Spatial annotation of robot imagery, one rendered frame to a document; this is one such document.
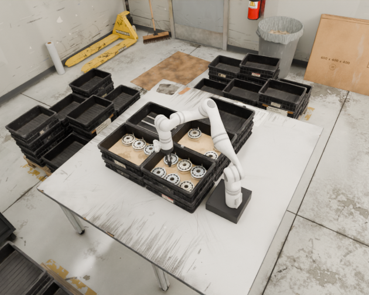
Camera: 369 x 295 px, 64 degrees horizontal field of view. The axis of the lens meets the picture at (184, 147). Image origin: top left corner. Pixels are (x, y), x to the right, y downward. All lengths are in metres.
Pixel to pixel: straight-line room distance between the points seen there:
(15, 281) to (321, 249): 2.25
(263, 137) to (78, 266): 1.84
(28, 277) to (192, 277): 1.09
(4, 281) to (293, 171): 2.04
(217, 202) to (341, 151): 1.95
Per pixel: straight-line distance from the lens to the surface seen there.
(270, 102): 3.10
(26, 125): 3.39
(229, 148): 1.66
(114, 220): 2.01
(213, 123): 1.70
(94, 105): 3.33
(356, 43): 4.31
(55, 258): 2.87
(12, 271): 2.37
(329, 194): 3.10
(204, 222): 1.91
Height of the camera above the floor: 2.35
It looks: 45 degrees down
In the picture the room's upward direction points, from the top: 5 degrees counter-clockwise
